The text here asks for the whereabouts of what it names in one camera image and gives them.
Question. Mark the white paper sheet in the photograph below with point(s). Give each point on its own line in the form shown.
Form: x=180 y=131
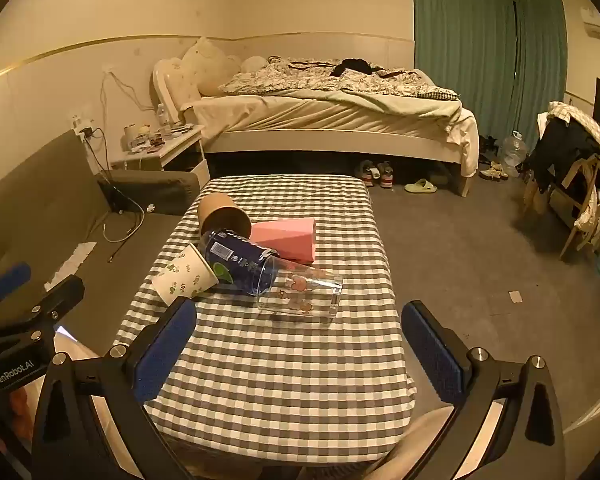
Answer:
x=70 y=265

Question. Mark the white bed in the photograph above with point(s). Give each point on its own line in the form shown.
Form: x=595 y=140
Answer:
x=330 y=147

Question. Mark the cream bed sheet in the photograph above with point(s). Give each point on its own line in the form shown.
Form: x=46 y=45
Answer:
x=305 y=110

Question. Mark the checkered tablecloth table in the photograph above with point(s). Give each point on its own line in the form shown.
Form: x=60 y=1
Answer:
x=290 y=380

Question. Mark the white leaf print paper cup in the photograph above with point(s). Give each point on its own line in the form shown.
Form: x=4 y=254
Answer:
x=185 y=275

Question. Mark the pair of sneakers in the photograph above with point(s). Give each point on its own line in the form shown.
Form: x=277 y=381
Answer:
x=375 y=172

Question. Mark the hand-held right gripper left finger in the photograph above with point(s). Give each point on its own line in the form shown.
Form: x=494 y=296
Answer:
x=164 y=346

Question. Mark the white air conditioner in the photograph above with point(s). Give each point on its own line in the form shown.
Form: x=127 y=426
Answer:
x=597 y=22

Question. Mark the white shoes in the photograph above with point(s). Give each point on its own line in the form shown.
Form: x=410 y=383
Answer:
x=495 y=171

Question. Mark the brown paper cup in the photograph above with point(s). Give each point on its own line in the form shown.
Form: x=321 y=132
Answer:
x=220 y=212

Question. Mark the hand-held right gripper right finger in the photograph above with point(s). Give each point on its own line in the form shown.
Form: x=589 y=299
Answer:
x=432 y=355

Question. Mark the clear glass cup pink print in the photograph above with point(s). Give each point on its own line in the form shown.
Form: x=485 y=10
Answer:
x=305 y=290

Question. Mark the pink box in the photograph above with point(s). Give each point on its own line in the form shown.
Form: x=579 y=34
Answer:
x=285 y=237

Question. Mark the floral duvet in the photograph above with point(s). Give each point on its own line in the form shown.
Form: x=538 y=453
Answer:
x=305 y=79

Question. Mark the white tissue roll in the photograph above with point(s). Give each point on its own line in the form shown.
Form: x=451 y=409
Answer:
x=131 y=136

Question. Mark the clear water bottle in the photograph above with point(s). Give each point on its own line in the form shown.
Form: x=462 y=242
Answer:
x=163 y=117

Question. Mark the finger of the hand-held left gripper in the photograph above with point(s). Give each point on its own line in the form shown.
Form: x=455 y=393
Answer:
x=55 y=300
x=10 y=280

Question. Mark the white nightstand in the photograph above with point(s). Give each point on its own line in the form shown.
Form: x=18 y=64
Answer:
x=180 y=152

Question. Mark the black garment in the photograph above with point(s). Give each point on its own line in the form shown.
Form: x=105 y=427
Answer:
x=352 y=66

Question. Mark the grey sofa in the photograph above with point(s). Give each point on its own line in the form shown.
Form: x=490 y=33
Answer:
x=40 y=205

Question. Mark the wooden chair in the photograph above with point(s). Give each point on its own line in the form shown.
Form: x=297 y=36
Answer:
x=580 y=205

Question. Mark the white paper scrap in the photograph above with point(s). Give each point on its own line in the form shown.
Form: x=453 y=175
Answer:
x=516 y=296

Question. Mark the cream pillow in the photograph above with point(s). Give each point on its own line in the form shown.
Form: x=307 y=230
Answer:
x=207 y=67

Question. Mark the large clear water jug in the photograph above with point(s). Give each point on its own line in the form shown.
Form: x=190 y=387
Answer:
x=511 y=155

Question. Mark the blue label plastic cup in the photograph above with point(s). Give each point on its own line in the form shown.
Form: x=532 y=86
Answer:
x=235 y=257

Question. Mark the green slipper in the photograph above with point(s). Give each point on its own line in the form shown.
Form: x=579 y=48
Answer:
x=420 y=186

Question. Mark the teal curtain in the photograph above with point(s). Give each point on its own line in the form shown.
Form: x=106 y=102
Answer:
x=540 y=50
x=460 y=15

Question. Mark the dark jacket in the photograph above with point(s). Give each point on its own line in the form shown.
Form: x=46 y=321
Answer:
x=565 y=152

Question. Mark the wall socket with charger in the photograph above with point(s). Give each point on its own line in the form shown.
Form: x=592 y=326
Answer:
x=84 y=126

